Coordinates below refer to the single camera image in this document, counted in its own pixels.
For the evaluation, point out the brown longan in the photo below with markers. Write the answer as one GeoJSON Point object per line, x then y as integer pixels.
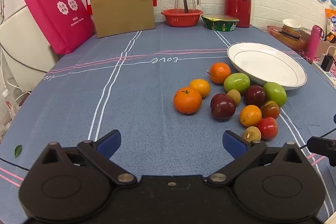
{"type": "Point", "coordinates": [234, 96]}
{"type": "Point", "coordinates": [252, 134]}

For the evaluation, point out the black power adapter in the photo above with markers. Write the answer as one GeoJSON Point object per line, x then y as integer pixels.
{"type": "Point", "coordinates": [326, 62]}

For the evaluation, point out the green mango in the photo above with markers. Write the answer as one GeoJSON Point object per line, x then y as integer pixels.
{"type": "Point", "coordinates": [275, 94]}

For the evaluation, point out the dark red plum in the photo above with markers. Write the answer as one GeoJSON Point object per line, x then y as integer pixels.
{"type": "Point", "coordinates": [255, 96]}
{"type": "Point", "coordinates": [223, 106]}

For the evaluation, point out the blue striped tablecloth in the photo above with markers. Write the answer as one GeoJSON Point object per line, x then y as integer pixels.
{"type": "Point", "coordinates": [131, 108]}

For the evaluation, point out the green apple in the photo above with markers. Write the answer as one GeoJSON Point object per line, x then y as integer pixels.
{"type": "Point", "coordinates": [236, 82]}

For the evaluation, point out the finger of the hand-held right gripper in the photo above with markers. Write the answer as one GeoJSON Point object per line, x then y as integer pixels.
{"type": "Point", "coordinates": [321, 146]}

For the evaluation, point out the red small apple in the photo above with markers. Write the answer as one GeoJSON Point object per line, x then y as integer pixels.
{"type": "Point", "coordinates": [267, 128]}

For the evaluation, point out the small orange tangerine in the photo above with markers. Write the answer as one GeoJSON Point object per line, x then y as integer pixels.
{"type": "Point", "coordinates": [250, 115]}

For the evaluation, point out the small cardboard box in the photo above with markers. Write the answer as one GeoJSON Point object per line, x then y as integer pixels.
{"type": "Point", "coordinates": [326, 45]}

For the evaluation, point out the red plastic basin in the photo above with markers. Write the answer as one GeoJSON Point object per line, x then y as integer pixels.
{"type": "Point", "coordinates": [181, 19]}

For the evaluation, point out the red-green small apple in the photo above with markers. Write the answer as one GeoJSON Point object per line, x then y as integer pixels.
{"type": "Point", "coordinates": [271, 110]}

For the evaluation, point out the small yellow-orange tangerine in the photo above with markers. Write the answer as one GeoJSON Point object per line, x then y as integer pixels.
{"type": "Point", "coordinates": [200, 87]}

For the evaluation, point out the clear plastic bottle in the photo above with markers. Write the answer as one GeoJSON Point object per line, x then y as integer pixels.
{"type": "Point", "coordinates": [8, 106]}

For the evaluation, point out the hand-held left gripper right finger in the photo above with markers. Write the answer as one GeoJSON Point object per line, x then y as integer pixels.
{"type": "Point", "coordinates": [232, 141]}

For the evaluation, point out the pink tote bag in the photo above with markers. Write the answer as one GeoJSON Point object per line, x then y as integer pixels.
{"type": "Point", "coordinates": [52, 3]}

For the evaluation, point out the large orange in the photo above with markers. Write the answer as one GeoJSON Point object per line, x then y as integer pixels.
{"type": "Point", "coordinates": [187, 100]}

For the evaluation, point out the green patterned bowl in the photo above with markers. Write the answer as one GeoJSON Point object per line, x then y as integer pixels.
{"type": "Point", "coordinates": [220, 25]}

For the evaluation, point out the orange snack packet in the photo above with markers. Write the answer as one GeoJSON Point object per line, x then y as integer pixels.
{"type": "Point", "coordinates": [330, 20]}

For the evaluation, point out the white power strip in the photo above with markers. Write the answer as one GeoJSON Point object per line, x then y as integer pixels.
{"type": "Point", "coordinates": [324, 74]}

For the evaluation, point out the white plate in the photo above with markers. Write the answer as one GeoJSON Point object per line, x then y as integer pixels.
{"type": "Point", "coordinates": [265, 64]}

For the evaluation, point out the stacked patterned dishes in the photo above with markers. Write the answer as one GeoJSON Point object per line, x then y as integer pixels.
{"type": "Point", "coordinates": [290, 33]}

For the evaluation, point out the pink bottle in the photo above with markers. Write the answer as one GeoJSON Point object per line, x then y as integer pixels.
{"type": "Point", "coordinates": [314, 41]}

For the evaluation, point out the green leaf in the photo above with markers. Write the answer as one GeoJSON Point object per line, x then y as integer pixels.
{"type": "Point", "coordinates": [17, 151]}

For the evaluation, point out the orange with stem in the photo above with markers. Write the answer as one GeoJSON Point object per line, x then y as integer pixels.
{"type": "Point", "coordinates": [220, 72]}

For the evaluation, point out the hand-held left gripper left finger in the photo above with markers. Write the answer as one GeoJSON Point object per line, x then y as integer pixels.
{"type": "Point", "coordinates": [109, 141]}

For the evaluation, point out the wooden tray with cups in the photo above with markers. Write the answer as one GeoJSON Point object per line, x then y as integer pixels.
{"type": "Point", "coordinates": [286, 40]}

